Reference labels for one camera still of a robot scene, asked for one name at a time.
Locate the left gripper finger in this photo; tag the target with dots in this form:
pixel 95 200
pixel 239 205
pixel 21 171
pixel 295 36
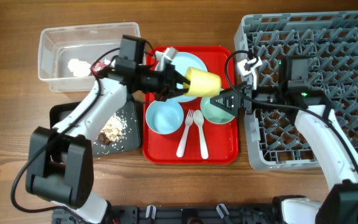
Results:
pixel 175 92
pixel 179 78

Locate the black waste tray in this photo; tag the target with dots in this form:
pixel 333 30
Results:
pixel 132 140

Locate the mint green bowl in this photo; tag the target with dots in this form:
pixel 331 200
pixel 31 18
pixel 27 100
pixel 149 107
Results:
pixel 214 114

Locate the red serving tray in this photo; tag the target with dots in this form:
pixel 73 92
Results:
pixel 221 139

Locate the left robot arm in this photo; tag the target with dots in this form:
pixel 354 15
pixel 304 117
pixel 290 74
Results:
pixel 60 164

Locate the yellow cup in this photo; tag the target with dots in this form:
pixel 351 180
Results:
pixel 202 83

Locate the clear plastic bin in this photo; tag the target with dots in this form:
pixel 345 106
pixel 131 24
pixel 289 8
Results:
pixel 59 45

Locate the white napkin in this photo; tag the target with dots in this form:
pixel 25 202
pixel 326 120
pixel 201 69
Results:
pixel 79 68

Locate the white plastic spoon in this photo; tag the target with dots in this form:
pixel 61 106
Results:
pixel 199 121

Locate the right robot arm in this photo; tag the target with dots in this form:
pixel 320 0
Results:
pixel 313 115

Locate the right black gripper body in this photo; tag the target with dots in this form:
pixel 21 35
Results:
pixel 245 101

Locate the light blue bowl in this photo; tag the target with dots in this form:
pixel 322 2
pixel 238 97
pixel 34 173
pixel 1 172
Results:
pixel 164 117

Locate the red snack wrapper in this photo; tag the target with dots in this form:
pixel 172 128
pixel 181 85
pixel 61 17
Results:
pixel 98 66

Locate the white plastic fork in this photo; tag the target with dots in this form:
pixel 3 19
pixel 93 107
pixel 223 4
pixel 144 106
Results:
pixel 182 145

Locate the rice and mushroom leftovers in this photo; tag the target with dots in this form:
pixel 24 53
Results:
pixel 114 130

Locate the light blue plate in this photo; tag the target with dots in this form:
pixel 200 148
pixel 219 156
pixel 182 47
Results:
pixel 183 60

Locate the grey dishwasher rack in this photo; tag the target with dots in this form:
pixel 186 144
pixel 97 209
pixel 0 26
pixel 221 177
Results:
pixel 330 42

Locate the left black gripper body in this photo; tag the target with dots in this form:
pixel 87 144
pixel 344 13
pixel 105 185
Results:
pixel 159 81

